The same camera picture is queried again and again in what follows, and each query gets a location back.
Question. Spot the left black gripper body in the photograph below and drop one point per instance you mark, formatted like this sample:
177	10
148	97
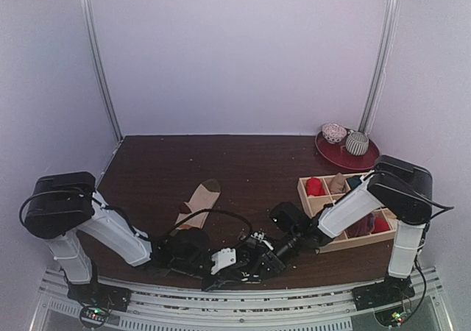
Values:
181	266

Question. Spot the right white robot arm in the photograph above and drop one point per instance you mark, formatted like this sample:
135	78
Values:
401	188

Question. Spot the maroon rolled sock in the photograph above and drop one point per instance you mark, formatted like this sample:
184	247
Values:
362	227

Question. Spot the dark teal rolled sock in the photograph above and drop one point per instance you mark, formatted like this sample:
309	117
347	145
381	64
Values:
354	181

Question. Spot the beige striped long sock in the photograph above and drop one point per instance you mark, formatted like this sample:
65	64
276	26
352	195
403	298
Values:
204	197

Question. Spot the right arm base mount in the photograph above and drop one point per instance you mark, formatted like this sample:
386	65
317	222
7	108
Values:
391	301

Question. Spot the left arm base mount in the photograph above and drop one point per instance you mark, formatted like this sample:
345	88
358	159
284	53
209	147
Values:
98	302

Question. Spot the right aluminium frame post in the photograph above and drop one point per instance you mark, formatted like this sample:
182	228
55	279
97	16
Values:
379	72

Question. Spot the red sock lower compartment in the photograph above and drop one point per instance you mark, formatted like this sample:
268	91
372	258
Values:
380	225

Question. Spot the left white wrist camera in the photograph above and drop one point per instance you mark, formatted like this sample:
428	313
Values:
222	259

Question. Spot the tan rolled sock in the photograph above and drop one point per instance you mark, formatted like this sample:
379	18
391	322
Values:
338	184

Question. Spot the left aluminium frame post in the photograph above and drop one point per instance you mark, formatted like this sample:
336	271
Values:
99	68

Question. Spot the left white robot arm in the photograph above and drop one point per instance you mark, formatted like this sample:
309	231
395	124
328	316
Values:
64	204

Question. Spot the red rolled sock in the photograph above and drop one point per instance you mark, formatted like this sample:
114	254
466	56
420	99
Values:
314	187

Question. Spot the aluminium frame post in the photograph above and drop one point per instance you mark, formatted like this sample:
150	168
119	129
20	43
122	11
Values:
379	72
99	68

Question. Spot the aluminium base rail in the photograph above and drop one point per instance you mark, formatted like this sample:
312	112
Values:
154	307

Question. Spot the wooden compartment box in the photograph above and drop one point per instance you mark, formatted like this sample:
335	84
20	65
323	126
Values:
348	211

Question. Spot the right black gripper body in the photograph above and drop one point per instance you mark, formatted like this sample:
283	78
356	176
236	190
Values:
270	262

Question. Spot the white dotted bowl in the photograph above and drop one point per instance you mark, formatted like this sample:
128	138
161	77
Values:
333	133

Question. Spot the red round plate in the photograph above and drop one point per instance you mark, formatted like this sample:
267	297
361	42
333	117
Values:
338	155

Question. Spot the grey striped cup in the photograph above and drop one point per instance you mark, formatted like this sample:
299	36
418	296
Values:
357	143

